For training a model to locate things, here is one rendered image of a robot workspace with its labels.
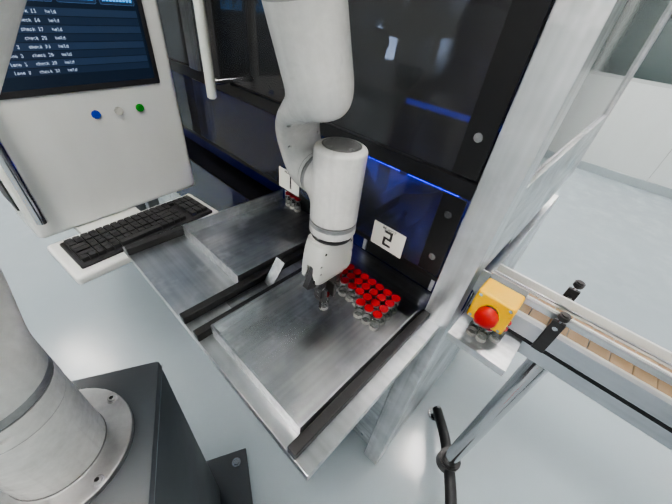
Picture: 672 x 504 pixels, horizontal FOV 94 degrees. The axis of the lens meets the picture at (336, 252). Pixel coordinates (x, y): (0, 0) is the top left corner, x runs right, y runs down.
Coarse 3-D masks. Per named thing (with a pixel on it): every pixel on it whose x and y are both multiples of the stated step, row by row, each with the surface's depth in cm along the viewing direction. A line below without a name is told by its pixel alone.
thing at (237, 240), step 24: (216, 216) 90; (240, 216) 95; (264, 216) 96; (288, 216) 98; (192, 240) 83; (216, 240) 85; (240, 240) 86; (264, 240) 87; (288, 240) 88; (216, 264) 78; (240, 264) 79; (264, 264) 76
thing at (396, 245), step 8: (376, 224) 70; (376, 232) 71; (384, 232) 70; (392, 232) 68; (376, 240) 72; (392, 240) 69; (400, 240) 67; (384, 248) 72; (392, 248) 70; (400, 248) 68; (400, 256) 69
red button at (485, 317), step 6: (480, 312) 57; (486, 312) 57; (492, 312) 57; (474, 318) 59; (480, 318) 57; (486, 318) 56; (492, 318) 56; (498, 318) 57; (480, 324) 58; (486, 324) 57; (492, 324) 56
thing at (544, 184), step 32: (192, 32) 89; (192, 64) 96; (640, 64) 99; (256, 96) 81; (320, 128) 70; (384, 160) 62; (416, 160) 57; (576, 160) 104; (544, 192) 78; (512, 224) 63
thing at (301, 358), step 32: (288, 288) 73; (224, 320) 62; (256, 320) 66; (288, 320) 67; (320, 320) 68; (352, 320) 69; (256, 352) 60; (288, 352) 61; (320, 352) 62; (352, 352) 62; (256, 384) 55; (288, 384) 56; (320, 384) 57; (288, 416) 49
